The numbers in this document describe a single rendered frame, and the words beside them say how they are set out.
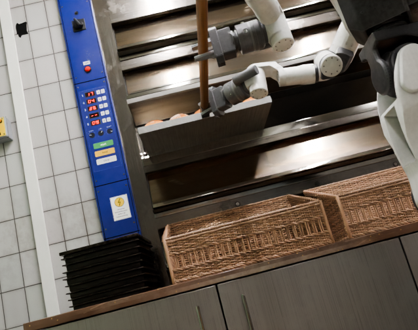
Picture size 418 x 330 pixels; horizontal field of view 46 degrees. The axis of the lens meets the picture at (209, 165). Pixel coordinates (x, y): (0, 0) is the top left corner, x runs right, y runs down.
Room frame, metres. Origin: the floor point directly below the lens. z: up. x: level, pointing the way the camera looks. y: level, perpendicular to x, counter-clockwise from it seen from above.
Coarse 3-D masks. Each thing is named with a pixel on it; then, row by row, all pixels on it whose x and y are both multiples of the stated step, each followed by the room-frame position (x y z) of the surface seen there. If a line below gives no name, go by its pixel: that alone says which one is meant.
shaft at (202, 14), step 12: (204, 0) 1.06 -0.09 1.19; (204, 12) 1.11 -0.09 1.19; (204, 24) 1.17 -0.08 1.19; (204, 36) 1.23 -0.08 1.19; (204, 48) 1.30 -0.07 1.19; (204, 60) 1.37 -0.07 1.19; (204, 72) 1.45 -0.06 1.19; (204, 84) 1.54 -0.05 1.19; (204, 96) 1.64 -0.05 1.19; (204, 108) 1.75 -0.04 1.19
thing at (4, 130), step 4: (4, 120) 2.02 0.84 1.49; (8, 120) 2.06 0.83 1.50; (0, 124) 2.02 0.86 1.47; (4, 124) 2.02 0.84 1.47; (8, 124) 2.05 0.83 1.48; (0, 128) 2.02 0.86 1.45; (4, 128) 2.02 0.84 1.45; (8, 128) 2.04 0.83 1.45; (0, 132) 2.02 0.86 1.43; (4, 132) 2.02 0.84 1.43; (8, 132) 2.04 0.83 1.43; (0, 136) 2.02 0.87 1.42; (4, 136) 2.02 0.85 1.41; (8, 136) 2.03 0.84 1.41; (12, 136) 2.09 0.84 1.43; (0, 140) 2.05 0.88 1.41; (4, 140) 2.06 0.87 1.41; (8, 140) 2.07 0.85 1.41; (12, 140) 2.09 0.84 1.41
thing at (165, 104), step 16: (288, 64) 2.01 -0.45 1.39; (304, 64) 2.03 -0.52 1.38; (352, 64) 2.14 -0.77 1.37; (368, 64) 2.18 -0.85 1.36; (208, 80) 1.99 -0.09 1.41; (224, 80) 1.99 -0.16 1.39; (272, 80) 2.09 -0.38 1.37; (144, 96) 1.98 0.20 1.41; (160, 96) 1.98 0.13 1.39; (176, 96) 2.01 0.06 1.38; (192, 96) 2.05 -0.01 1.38; (144, 112) 2.07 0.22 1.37; (160, 112) 2.10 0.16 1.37; (176, 112) 2.14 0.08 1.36
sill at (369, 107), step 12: (348, 108) 2.17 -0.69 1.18; (360, 108) 2.17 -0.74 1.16; (372, 108) 2.17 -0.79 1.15; (300, 120) 2.16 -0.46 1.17; (312, 120) 2.16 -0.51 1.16; (324, 120) 2.16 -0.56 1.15; (252, 132) 2.14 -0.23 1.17; (264, 132) 2.15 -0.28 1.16; (276, 132) 2.15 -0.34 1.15; (204, 144) 2.13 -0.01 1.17; (216, 144) 2.14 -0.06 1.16; (228, 144) 2.14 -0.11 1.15; (156, 156) 2.12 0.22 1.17; (168, 156) 2.13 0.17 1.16; (180, 156) 2.13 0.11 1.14
